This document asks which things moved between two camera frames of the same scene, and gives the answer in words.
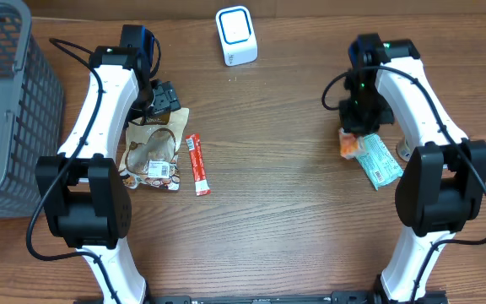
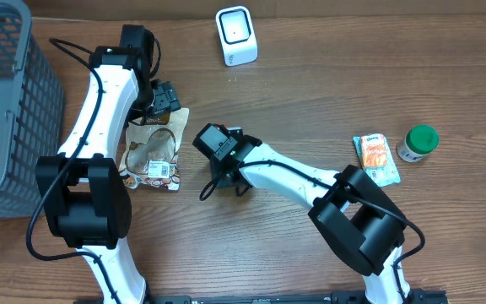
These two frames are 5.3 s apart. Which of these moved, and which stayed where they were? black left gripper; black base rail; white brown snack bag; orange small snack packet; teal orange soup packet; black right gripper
Moved: black right gripper; orange small snack packet
Stayed: white brown snack bag; teal orange soup packet; black base rail; black left gripper
